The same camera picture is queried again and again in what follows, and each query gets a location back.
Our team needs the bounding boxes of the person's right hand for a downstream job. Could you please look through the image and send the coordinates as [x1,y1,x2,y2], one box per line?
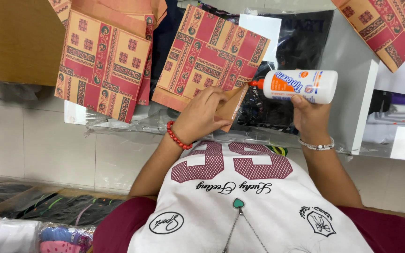
[290,94,333,145]

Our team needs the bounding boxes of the person's left hand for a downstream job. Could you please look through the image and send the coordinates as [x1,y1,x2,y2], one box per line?
[172,86,233,145]

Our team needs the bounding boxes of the white glue bottle orange cap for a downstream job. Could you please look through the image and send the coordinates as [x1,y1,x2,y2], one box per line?
[248,69,339,105]

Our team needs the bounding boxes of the patterned red paper bag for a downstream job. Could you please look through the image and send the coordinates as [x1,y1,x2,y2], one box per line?
[151,4,271,133]
[330,0,405,74]

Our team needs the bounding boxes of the white shelf unit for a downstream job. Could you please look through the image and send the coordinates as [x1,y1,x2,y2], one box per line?
[319,9,405,163]

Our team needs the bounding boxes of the clear plastic sheet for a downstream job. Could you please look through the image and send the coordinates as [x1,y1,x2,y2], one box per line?
[64,100,296,142]

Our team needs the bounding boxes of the black garment in plastic bag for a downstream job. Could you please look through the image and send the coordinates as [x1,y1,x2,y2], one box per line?
[237,9,335,135]

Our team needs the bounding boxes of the dark blue garment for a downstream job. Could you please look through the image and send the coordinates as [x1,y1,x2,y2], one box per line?
[150,0,186,86]

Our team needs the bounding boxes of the white paper sheet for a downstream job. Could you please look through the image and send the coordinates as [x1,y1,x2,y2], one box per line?
[238,14,282,70]

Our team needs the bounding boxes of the white printed shirt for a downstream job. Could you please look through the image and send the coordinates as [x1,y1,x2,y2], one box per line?
[93,140,405,253]

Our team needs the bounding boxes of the stack of patterned paper bags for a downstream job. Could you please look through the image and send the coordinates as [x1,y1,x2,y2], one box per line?
[47,0,168,124]

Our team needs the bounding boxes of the black garments in plastic bags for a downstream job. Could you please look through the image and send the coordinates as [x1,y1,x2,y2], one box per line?
[0,179,126,227]

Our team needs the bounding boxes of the colourful socks packet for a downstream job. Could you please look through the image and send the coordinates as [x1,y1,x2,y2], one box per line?
[39,225,95,253]

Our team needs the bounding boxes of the brown cardboard sheet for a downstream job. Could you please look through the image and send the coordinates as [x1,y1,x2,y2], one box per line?
[0,0,67,87]

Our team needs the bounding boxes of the white socks packets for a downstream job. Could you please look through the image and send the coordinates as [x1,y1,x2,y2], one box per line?
[0,216,43,253]

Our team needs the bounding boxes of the white bead bracelet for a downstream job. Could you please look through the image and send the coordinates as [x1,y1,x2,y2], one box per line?
[298,136,335,152]

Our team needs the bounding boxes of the red bead bracelet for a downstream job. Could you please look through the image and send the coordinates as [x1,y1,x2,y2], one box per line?
[166,120,193,150]

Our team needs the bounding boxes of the silver chain with green pendant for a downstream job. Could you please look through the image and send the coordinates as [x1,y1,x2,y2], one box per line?
[221,197,270,253]

